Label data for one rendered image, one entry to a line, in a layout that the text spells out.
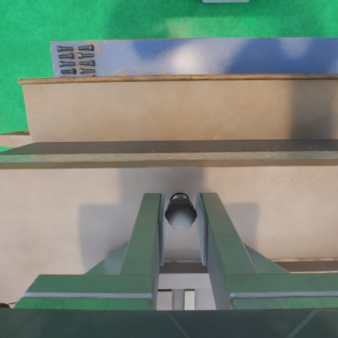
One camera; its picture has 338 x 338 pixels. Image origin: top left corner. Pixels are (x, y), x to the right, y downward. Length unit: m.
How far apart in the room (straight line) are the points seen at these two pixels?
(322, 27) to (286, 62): 0.85
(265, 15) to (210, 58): 0.83
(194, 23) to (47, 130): 1.35
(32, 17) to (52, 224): 1.65
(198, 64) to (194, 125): 0.62
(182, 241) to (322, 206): 0.11
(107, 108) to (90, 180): 0.14
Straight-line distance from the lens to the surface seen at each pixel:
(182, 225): 0.16
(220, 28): 1.61
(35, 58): 1.75
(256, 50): 0.95
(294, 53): 1.00
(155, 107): 0.29
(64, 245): 0.21
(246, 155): 0.21
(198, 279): 0.19
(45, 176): 0.19
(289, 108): 0.33
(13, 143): 0.39
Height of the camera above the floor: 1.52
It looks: 75 degrees down
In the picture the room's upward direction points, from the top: 177 degrees counter-clockwise
